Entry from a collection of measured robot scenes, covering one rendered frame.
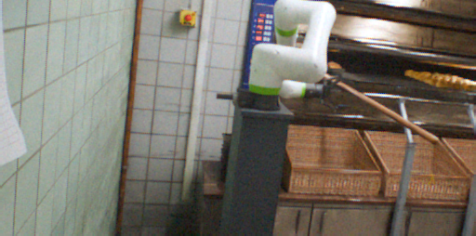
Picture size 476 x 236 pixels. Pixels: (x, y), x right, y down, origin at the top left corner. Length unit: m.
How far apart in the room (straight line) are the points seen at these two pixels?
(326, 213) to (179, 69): 1.23
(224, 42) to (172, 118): 0.58
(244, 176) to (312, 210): 0.95
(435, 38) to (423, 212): 1.18
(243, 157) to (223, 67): 1.21
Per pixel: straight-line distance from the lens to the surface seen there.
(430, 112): 3.39
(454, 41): 3.38
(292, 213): 2.65
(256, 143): 1.76
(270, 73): 1.73
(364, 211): 2.78
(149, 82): 2.92
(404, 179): 2.73
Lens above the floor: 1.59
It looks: 8 degrees down
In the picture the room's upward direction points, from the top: 8 degrees clockwise
